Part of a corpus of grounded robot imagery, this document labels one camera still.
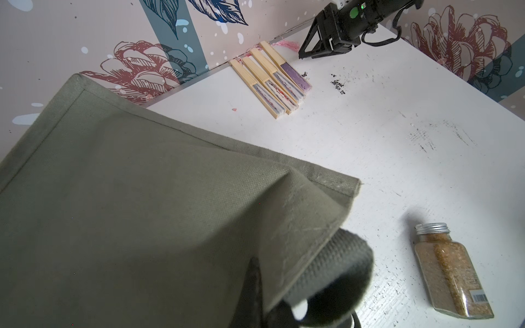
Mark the glass spice jar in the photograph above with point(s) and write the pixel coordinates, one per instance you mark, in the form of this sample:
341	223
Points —
452	282

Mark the olive green tote bag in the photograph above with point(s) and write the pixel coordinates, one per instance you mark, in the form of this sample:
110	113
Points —
116	216

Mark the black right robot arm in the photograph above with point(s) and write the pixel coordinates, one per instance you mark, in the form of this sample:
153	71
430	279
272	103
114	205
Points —
378	10

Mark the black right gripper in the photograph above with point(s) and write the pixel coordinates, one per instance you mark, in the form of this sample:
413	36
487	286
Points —
335	31

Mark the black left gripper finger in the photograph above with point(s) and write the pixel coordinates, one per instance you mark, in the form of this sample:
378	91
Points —
249	309

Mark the purple folding fan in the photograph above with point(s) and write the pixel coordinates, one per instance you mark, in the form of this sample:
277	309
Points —
285	67

